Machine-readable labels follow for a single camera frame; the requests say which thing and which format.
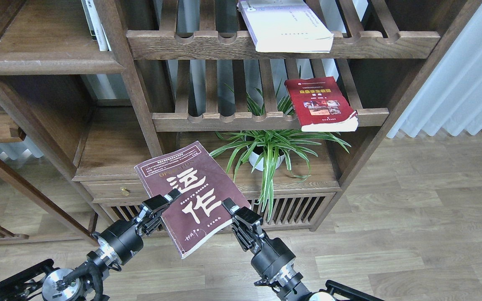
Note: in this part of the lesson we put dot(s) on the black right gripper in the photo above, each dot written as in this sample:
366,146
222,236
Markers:
269,256

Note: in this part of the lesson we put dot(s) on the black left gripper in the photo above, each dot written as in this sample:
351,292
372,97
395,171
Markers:
122,240

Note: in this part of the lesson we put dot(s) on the maroon book white characters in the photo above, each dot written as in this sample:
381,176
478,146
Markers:
198,213

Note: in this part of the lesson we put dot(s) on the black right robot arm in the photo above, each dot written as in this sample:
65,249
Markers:
289,287

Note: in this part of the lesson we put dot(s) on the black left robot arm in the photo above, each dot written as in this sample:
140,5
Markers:
59,284

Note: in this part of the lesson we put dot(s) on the upright white books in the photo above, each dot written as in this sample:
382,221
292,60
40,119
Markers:
95,27

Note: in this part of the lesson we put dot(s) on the brass drawer knob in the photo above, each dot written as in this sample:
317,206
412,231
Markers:
124,191

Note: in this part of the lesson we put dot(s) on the white plant pot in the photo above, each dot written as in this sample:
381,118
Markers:
257,160

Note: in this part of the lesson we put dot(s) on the green spider plant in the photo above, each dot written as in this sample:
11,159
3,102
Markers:
287,141

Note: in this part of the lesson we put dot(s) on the dark wooden bookshelf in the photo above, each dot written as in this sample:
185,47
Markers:
179,71

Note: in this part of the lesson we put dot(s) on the red book with photo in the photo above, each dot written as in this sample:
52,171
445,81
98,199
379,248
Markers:
320,105

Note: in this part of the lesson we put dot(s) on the white paperback book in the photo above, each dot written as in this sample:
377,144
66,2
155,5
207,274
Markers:
285,26

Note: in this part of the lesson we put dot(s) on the white curtain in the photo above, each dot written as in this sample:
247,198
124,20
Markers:
451,99

